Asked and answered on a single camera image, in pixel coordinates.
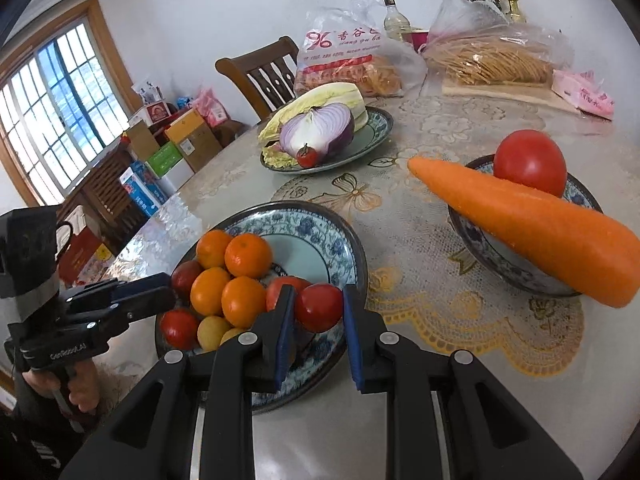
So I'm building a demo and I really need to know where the clear glass bottle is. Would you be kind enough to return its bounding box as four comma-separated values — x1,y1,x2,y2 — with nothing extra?
382,0,412,43

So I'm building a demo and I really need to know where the small blue rimmed plate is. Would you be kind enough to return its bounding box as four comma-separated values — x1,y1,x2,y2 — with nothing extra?
259,106,395,176

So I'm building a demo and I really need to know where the red and white box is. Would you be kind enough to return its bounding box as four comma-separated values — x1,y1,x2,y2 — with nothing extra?
142,101,173,126

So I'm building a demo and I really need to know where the pink plastic bag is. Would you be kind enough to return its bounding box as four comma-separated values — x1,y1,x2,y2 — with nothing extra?
192,88,231,128

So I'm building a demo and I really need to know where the blue and white carton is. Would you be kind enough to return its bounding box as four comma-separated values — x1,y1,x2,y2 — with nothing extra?
119,162,168,218

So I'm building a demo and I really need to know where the halved red onion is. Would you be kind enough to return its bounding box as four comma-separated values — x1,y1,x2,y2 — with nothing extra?
279,102,356,161

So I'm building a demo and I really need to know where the person's left hand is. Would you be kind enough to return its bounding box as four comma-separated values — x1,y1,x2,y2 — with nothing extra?
22,359,102,415

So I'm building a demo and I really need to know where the pink tissue pack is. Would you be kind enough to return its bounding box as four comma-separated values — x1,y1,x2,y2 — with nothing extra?
551,70,616,121

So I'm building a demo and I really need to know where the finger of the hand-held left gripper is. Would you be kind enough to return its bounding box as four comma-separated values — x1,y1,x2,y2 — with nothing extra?
120,286,177,323
112,272,171,306

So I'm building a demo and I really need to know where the red gift bag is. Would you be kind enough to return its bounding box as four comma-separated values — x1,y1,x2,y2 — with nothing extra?
57,225,113,286

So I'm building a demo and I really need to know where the dark wooden chair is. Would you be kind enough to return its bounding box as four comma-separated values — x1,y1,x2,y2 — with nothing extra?
216,36,300,121

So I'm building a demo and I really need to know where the napa cabbage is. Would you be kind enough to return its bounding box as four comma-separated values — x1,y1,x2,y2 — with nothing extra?
257,82,370,168

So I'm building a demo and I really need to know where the wooden cutting board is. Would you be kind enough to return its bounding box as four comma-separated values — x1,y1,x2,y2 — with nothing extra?
442,77,583,113

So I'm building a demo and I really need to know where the small red tomato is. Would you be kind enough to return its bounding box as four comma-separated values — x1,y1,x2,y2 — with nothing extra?
265,276,313,313
294,283,345,333
160,308,200,351
171,260,203,303

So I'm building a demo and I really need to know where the person's left forearm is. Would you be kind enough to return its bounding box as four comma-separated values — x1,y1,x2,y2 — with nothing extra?
0,385,88,480

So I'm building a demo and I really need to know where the brass vase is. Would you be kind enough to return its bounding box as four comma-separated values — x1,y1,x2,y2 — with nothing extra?
500,0,528,23

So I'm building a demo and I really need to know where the blue patterned bowl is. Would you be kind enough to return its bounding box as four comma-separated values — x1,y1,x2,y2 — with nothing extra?
446,154,603,297

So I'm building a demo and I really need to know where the large blue patterned plate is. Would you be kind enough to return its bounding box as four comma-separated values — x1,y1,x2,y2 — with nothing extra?
155,201,370,413

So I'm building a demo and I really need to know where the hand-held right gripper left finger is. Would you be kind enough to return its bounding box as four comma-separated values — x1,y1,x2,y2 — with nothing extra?
59,285,297,480

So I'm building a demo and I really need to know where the wooden framed window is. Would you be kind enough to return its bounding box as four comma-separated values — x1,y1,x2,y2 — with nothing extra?
0,0,143,206

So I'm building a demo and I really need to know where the green and white box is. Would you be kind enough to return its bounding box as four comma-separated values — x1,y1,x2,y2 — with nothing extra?
146,141,196,196

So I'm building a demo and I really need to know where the clear bag of noodles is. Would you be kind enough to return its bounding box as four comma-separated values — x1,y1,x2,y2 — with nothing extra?
420,0,576,86

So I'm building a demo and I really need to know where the large red tomato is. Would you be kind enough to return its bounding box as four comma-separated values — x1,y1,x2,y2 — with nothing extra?
493,130,568,197

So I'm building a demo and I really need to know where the red printed snack bag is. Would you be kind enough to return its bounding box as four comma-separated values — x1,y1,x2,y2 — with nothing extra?
292,0,428,98

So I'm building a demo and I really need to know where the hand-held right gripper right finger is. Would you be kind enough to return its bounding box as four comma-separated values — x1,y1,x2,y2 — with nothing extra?
341,284,583,480

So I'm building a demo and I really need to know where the large orange mandarin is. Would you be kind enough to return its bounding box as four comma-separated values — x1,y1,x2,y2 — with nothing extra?
225,234,274,279

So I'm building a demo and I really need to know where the dark wooden cabinet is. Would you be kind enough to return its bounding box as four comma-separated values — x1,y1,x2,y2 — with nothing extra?
57,147,151,256

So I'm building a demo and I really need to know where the orange carrot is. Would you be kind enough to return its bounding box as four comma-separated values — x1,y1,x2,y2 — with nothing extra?
407,156,640,309

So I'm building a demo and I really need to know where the small brown cardboard box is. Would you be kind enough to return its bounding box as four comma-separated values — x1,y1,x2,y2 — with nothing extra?
125,121,161,163

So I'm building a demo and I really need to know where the small orange mandarin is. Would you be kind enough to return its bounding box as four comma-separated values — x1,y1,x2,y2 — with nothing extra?
221,276,267,329
190,266,232,317
196,230,233,269

